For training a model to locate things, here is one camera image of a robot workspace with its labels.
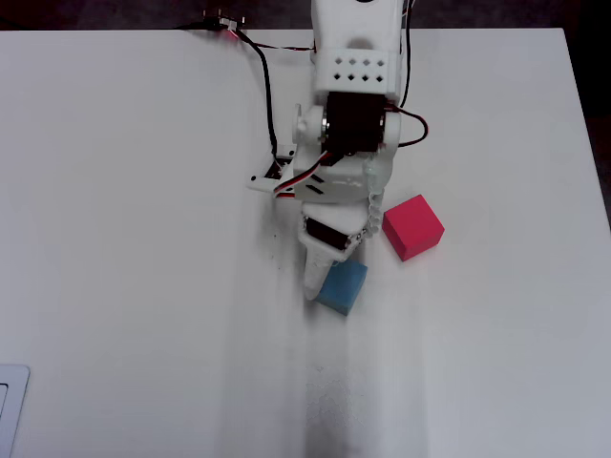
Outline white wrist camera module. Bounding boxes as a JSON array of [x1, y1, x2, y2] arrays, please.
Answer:
[[245, 147, 300, 195]]

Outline white red black servo wire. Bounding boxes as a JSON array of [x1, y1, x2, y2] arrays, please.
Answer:
[[273, 151, 336, 199]]

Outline black camera cable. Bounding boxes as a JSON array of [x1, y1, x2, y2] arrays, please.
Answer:
[[236, 29, 281, 161]]

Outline blue foam cube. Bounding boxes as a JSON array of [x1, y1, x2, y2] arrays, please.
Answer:
[[316, 260, 369, 317]]

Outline small controller board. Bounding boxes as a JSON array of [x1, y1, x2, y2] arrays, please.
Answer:
[[201, 9, 247, 37]]

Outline silver laptop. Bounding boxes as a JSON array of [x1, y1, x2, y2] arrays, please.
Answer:
[[0, 364, 31, 458]]

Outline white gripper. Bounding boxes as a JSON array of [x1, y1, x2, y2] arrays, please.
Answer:
[[291, 141, 397, 302]]

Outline red foam cube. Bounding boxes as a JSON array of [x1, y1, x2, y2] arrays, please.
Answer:
[[381, 194, 446, 262]]

